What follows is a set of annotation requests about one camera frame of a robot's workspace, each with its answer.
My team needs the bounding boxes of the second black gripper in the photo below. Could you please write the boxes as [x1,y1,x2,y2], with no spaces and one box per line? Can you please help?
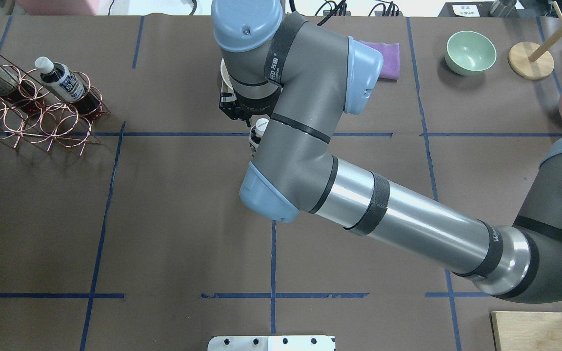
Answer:
[219,91,262,122]

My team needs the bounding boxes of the tea bottle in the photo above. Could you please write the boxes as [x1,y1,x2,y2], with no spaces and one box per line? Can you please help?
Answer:
[0,66,40,114]
[34,57,100,118]
[248,118,269,157]

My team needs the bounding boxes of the second grey robot arm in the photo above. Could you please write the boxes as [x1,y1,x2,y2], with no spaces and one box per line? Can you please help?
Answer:
[211,0,562,304]

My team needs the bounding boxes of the cream round plate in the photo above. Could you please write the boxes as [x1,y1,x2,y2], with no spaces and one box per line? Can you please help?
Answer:
[220,58,234,94]

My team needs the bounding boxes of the purple folded cloth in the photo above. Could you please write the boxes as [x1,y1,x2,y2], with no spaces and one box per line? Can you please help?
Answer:
[361,40,400,81]

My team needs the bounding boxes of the mint green bowl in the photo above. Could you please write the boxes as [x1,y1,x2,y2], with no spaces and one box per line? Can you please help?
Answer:
[444,31,497,76]

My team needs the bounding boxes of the black box with label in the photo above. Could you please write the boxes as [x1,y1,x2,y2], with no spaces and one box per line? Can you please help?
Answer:
[438,0,536,18]

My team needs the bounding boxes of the wooden stand round base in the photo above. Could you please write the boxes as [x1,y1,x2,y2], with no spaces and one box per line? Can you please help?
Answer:
[508,0,562,80]

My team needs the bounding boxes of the wooden cutting board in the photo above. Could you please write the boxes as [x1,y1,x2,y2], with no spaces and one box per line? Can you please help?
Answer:
[490,311,562,351]

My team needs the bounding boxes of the black power plug cables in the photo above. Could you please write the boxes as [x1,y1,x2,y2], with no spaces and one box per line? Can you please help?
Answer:
[315,1,403,25]

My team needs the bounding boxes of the copper wire bottle rack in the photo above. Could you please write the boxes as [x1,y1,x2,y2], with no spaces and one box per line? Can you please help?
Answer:
[0,53,110,155]

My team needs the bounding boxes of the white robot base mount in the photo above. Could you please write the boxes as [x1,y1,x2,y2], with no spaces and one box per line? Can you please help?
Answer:
[207,335,337,351]

